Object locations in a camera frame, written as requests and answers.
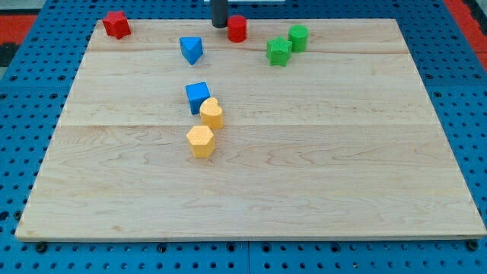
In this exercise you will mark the blue triangular prism block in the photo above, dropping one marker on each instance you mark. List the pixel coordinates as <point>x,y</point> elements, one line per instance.
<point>191,49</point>

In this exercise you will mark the red cylinder block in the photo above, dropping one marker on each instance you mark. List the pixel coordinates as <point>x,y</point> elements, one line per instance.
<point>237,28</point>

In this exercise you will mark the yellow heart block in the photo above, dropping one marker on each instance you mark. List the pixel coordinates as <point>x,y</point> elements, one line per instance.
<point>211,113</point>

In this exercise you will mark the red star block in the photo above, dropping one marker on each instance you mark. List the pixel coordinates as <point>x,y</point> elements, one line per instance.
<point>116,24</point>

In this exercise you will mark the yellow hexagon block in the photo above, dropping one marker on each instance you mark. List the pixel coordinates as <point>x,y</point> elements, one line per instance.
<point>201,141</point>

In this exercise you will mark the green cylinder block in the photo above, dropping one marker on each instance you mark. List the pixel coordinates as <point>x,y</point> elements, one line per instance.
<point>298,35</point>

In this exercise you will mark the blue cube block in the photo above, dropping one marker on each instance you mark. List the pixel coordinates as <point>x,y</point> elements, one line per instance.
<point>197,93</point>

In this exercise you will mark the green star block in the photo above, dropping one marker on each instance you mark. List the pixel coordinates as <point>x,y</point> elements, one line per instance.
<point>278,51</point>

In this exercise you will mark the light wooden board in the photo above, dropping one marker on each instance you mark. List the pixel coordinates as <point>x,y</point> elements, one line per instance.
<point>341,144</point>

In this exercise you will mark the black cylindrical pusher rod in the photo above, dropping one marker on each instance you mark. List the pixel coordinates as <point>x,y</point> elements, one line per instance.
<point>219,13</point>

